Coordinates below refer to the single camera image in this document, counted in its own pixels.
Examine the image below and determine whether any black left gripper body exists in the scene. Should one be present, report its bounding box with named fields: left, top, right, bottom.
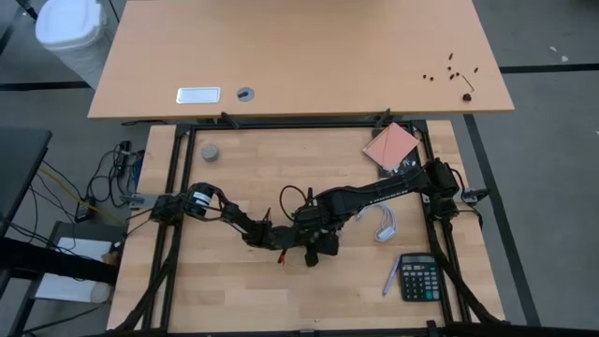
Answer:
left=241, top=223, right=303, bottom=251

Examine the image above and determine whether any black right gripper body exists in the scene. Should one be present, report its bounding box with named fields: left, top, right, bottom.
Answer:
left=292, top=200, right=343, bottom=258

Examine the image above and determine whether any lavender pen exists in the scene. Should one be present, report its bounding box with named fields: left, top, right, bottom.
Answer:
left=381, top=256, right=402, bottom=297

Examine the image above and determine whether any grey cylinder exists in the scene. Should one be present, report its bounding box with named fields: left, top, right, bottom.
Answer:
left=200, top=143, right=221, bottom=164

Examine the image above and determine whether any black desk calculator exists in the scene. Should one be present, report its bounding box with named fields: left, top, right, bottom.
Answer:
left=398, top=252, right=444, bottom=303

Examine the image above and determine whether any black paperback book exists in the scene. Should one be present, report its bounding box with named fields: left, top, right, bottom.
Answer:
left=376, top=148, right=421, bottom=180

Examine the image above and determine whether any silver desk plate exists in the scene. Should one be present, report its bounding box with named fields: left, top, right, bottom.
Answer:
left=175, top=86, right=222, bottom=106

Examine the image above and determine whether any light wooden desk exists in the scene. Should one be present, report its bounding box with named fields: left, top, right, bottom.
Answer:
left=87, top=0, right=517, bottom=121

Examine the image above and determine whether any black power adapter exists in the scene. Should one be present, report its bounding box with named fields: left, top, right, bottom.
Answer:
left=74, top=198, right=95, bottom=225

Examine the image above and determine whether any white board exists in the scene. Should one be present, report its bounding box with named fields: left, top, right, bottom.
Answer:
left=34, top=236, right=114, bottom=304

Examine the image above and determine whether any black side table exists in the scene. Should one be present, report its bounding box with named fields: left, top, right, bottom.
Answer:
left=0, top=126, right=53, bottom=236

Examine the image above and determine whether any white trash bin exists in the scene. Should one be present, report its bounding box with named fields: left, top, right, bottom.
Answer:
left=35, top=0, right=110, bottom=91

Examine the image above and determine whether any black looped gripper cable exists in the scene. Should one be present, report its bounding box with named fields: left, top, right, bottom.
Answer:
left=279, top=183, right=312, bottom=222

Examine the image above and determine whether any white lamp power cord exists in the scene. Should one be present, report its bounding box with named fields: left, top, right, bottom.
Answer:
left=357, top=202, right=399, bottom=243

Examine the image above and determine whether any black aluminium table frame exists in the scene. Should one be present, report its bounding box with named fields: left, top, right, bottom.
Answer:
left=139, top=118, right=507, bottom=337

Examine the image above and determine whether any black cable sleeve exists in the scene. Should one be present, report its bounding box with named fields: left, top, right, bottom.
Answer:
left=429, top=223, right=504, bottom=330
left=110, top=246, right=180, bottom=337

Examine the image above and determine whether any silver frame bracket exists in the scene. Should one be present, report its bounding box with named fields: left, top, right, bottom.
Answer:
left=122, top=193, right=158, bottom=210
left=460, top=187, right=489, bottom=204

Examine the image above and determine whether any black floor cable bundle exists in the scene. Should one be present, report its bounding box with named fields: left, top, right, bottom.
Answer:
left=27, top=139, right=147, bottom=221

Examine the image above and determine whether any yellow cable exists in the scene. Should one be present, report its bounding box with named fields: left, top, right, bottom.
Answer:
left=37, top=166, right=124, bottom=225

